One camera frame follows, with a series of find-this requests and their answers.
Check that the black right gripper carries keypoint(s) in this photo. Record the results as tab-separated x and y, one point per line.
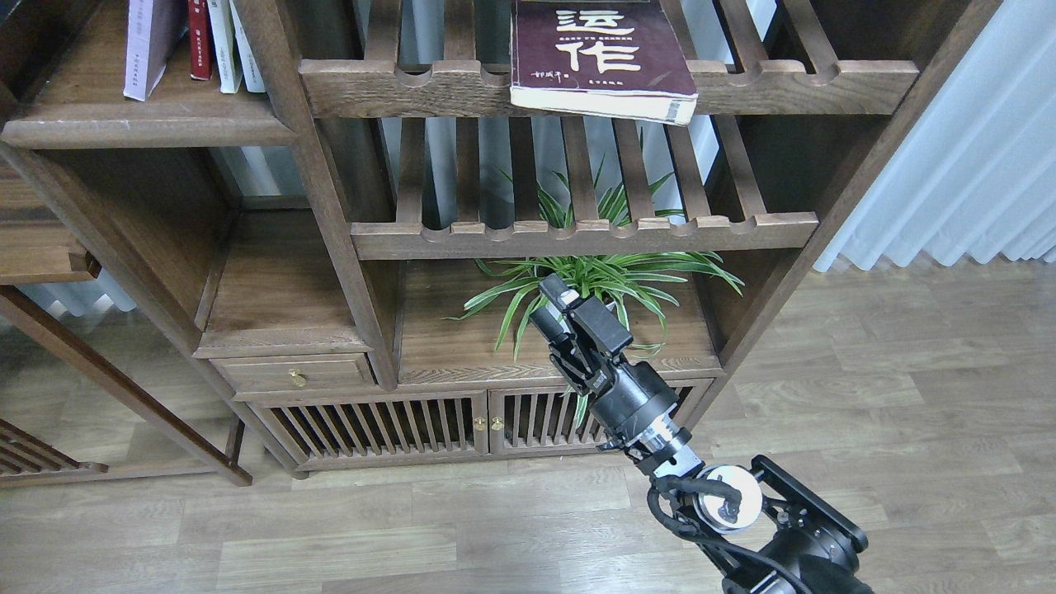
631	402

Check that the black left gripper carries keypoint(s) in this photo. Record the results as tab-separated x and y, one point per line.
28	29

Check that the white lavender paperback book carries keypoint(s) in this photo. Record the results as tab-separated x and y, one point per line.
154	28

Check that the dark red book chinese title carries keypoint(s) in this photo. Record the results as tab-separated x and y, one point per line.
618	59

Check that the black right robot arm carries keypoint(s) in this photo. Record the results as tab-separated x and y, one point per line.
764	530

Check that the white plant pot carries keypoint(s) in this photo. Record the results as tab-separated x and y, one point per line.
555	319

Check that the red upright book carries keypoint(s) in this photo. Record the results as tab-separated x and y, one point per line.
199	30

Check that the white upright book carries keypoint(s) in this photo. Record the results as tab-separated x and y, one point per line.
222	29
251	74

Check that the dark wooden bookshelf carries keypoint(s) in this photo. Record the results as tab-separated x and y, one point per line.
330	225

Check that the white upright book right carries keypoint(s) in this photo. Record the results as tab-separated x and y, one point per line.
251	74

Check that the brass drawer knob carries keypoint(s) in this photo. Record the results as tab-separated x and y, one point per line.
297	378

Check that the white curtain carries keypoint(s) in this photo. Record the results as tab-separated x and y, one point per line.
975	177

